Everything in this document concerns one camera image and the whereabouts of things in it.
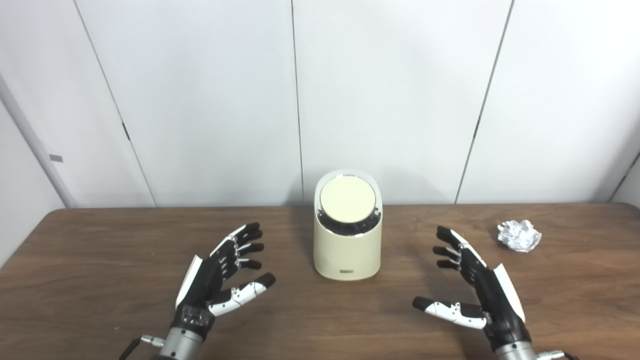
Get white paper ball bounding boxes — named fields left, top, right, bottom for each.
left=497, top=219, right=543, bottom=253

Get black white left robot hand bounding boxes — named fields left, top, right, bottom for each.
left=171, top=222, right=277, bottom=342

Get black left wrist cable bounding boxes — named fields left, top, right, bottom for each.
left=119, top=335, right=166, bottom=360

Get cream round bin lid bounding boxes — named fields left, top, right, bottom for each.
left=320, top=176, right=377, bottom=224

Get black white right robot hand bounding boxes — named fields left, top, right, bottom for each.
left=412, top=225, right=532, bottom=353

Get cream-colored round bin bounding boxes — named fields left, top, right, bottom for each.
left=313, top=169, right=384, bottom=281

